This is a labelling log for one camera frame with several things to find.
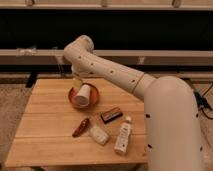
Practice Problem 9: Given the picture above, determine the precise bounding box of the brown black eraser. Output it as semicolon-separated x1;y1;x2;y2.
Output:
100;107;123;124

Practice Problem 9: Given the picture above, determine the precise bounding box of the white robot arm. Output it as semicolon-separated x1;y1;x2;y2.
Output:
64;35;205;171

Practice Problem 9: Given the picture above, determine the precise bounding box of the white paper cup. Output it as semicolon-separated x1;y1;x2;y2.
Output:
74;84;91;106

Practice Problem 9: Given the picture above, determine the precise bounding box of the orange bowl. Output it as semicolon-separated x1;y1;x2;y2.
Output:
68;83;99;109

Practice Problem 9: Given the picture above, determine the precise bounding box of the wooden table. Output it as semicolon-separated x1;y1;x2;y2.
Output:
5;79;147;167

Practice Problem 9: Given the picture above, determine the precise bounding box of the red chili pepper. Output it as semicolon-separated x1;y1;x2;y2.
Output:
72;118;90;138

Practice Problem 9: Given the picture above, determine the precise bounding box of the white plastic bottle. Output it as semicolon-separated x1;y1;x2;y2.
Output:
114;116;132;155

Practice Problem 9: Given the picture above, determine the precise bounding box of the black cable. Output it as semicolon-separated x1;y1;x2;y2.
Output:
194;82;213;120

